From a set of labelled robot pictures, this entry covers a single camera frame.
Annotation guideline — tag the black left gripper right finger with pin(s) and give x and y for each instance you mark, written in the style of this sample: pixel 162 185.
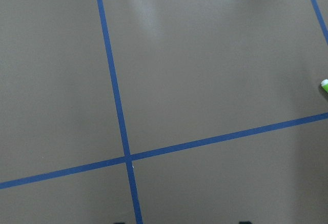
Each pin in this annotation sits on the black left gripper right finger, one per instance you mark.
pixel 245 222

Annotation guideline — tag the green highlighter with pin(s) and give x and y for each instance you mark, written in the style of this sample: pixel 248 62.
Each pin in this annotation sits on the green highlighter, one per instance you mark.
pixel 324 85

